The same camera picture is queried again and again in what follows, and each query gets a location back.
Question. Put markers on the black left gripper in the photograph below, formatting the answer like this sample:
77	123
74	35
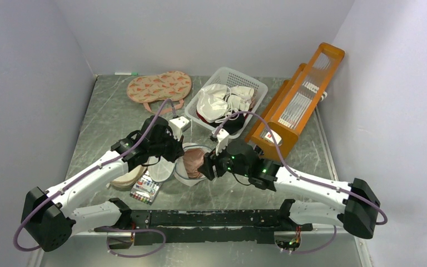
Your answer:
177	151

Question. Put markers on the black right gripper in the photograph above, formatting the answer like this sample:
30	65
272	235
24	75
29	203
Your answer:
210	159

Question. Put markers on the white mesh laundry bag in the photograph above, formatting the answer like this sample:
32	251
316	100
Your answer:
160	170

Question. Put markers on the white bra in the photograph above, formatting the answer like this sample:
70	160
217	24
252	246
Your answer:
211	104

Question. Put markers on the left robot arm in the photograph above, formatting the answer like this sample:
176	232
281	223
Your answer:
52	216

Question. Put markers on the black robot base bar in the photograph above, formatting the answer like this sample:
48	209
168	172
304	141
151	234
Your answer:
193	226

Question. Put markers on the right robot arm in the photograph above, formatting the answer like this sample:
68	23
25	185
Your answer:
350	205

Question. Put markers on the pink bra in bag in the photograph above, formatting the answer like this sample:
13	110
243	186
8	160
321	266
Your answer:
192	160

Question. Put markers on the white plastic laundry basket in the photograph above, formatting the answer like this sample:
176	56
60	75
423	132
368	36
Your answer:
229	77

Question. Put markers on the beige round pad stack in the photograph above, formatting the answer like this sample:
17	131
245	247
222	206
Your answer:
129	178

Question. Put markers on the red garment in basket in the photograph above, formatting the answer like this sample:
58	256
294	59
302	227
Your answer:
206	121

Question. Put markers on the colour marker pen pack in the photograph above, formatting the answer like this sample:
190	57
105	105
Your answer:
145	189

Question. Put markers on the tulip patterned pink pad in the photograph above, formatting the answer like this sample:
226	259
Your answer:
175	85

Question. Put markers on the white box with red logo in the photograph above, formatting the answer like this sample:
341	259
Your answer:
273	136

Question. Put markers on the white green marker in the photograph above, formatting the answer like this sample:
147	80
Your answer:
126	73

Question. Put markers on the white garment in basket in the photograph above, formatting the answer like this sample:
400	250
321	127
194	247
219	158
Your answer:
240	97

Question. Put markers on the orange wooden rack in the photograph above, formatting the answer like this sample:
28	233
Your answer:
293	104

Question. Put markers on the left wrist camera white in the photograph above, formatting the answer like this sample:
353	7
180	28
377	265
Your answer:
178	125

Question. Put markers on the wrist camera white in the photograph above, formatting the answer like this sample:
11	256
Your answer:
222	138
178	125

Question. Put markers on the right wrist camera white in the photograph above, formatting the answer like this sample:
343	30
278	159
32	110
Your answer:
222	138

